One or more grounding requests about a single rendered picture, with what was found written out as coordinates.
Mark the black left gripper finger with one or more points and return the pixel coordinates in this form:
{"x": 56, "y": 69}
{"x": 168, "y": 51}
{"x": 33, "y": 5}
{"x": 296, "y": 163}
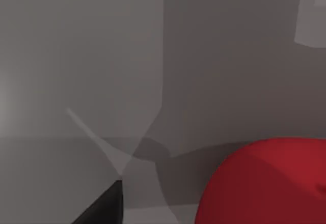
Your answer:
{"x": 108, "y": 207}

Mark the red round object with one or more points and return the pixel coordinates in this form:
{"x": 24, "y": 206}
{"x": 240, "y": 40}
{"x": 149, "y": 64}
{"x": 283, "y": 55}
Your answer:
{"x": 267, "y": 183}

